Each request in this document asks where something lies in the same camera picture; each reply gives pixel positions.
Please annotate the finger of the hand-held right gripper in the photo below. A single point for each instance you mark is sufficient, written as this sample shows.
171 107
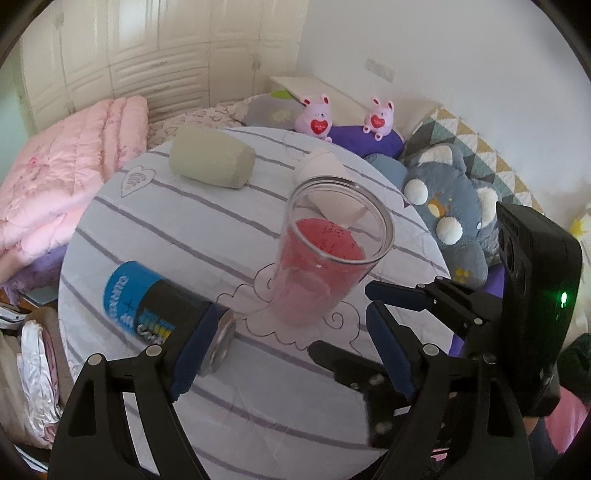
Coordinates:
351 369
401 296

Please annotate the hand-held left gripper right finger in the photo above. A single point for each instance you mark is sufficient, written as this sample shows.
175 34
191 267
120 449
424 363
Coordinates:
390 350

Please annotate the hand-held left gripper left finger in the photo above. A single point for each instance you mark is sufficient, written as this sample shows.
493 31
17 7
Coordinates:
196 350

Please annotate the clear plastic cup pink inside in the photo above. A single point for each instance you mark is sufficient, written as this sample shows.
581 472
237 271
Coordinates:
318 277

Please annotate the white yellow plush toy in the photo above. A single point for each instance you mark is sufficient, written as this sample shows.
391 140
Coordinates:
582 277

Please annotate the blue drink can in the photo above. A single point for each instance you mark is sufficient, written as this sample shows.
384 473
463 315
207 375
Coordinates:
138 300

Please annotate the grey-blue plush bear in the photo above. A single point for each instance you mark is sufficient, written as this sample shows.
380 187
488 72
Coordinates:
450 207

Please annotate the pink garment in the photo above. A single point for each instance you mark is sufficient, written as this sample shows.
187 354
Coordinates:
570 420

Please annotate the blue pillow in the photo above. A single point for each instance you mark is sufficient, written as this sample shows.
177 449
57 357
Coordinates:
388 168

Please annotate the white striped cloth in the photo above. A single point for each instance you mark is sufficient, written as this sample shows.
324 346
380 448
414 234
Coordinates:
184 221

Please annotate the purple pillow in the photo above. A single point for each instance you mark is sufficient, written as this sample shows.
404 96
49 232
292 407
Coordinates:
364 141

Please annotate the geometric patterned pillow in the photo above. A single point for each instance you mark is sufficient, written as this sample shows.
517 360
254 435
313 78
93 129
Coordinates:
480 143

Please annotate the pile of clothes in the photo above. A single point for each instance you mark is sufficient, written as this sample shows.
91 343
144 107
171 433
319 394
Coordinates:
27 369

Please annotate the pink plush bunny red heart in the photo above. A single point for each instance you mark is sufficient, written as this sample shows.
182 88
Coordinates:
316 117
379 117

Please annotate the pink quilt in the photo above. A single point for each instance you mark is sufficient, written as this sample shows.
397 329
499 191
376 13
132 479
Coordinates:
64 180

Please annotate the grey pillow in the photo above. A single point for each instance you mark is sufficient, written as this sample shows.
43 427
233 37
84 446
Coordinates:
272 110

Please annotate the floral bed sheet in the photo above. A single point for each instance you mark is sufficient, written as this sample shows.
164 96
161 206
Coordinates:
194 122

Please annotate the white wardrobe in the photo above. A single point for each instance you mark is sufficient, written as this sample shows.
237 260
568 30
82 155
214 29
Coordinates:
152 55

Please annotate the white wall socket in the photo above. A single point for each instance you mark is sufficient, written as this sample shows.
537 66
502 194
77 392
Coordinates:
381 69

